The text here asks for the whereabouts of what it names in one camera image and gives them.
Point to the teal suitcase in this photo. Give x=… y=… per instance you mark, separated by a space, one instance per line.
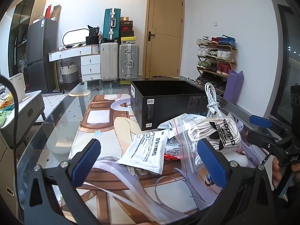
x=111 y=25

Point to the black fridge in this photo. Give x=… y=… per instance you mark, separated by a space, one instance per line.
x=42 y=51

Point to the grey side cabinet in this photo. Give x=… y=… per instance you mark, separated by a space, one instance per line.
x=28 y=112

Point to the shoe rack with shoes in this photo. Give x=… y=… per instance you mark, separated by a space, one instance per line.
x=211 y=54

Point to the zip bag of white socks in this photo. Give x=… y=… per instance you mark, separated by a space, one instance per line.
x=225 y=131

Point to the yellow edged shoe box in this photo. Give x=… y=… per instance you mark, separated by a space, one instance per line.
x=127 y=39

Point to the silver suitcase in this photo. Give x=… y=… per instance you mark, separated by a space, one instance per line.
x=128 y=61

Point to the oval mirror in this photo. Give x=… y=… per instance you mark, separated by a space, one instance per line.
x=75 y=36

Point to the yellow snack bag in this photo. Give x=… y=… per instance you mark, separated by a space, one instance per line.
x=5 y=103

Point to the plain dark shoe box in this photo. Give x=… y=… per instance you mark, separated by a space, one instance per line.
x=126 y=34

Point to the small tan box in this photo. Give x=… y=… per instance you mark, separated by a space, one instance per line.
x=124 y=18

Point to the red print shoe box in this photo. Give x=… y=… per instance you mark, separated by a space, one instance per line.
x=126 y=28

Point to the black handbag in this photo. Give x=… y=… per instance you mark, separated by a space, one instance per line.
x=92 y=40

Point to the wicker basket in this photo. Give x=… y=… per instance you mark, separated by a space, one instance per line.
x=68 y=75

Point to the brown cardboard box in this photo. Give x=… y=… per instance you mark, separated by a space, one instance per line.
x=56 y=13

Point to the printed desk mat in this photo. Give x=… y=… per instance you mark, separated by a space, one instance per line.
x=105 y=121

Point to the dark window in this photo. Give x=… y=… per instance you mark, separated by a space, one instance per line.
x=288 y=63

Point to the wooden shoe rack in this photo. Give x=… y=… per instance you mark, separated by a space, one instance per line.
x=230 y=49

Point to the red and white packet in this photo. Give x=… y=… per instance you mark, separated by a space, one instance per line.
x=173 y=150

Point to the black carton with white label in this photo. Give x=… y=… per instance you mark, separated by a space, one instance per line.
x=94 y=31

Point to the white printed packet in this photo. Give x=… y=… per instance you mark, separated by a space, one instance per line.
x=143 y=152

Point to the purple bag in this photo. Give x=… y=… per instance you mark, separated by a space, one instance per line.
x=233 y=86

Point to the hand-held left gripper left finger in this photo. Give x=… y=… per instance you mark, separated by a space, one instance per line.
x=86 y=162

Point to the white kettle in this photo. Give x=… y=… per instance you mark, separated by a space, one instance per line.
x=18 y=88

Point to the dark glass wardrobe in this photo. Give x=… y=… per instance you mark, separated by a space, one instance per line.
x=21 y=28

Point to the person's right hand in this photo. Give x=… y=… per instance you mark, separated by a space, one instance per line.
x=276 y=172

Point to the black cardboard box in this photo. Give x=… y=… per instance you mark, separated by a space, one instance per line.
x=164 y=107

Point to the black shoe box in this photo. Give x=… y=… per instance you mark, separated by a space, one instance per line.
x=126 y=23

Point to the clear printed plastic bag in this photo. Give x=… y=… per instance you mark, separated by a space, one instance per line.
x=173 y=124

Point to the wooden door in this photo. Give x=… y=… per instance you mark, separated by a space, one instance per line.
x=164 y=39

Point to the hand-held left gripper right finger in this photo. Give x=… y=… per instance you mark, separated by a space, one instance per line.
x=211 y=164

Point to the red bag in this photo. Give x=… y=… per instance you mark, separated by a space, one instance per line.
x=48 y=11

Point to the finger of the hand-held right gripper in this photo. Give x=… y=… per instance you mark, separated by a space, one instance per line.
x=260 y=121
x=260 y=140

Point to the white suitcase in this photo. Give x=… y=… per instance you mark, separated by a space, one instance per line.
x=109 y=61

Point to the white vanity desk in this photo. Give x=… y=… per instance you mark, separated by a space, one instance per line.
x=90 y=63

